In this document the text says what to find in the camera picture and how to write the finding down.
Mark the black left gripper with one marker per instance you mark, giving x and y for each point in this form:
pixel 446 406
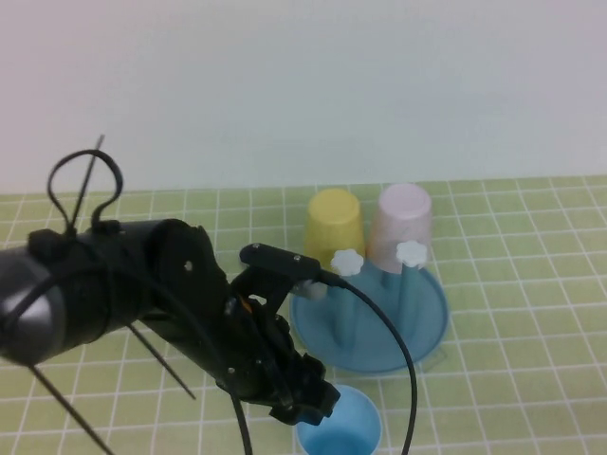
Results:
pixel 256 351

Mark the light blue plastic cup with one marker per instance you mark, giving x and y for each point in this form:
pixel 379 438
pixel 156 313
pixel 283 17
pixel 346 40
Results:
pixel 351 426

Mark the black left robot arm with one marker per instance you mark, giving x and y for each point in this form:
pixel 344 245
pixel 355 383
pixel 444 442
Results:
pixel 118 284

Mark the blue cup stand white caps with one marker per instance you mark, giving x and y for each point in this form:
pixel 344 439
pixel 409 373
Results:
pixel 379 341

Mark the yellow plastic cup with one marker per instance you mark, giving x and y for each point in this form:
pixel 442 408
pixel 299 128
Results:
pixel 332 223

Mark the pink plastic cup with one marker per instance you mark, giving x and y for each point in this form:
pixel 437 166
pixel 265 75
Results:
pixel 403 218

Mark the thin black zip tie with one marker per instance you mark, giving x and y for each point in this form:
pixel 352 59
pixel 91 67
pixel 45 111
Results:
pixel 90 170
pixel 161 360
pixel 71 410

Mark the green checked tablecloth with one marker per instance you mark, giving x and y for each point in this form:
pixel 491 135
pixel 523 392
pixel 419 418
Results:
pixel 498 308

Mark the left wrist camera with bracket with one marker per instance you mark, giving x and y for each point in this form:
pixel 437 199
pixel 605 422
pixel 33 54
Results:
pixel 275 258

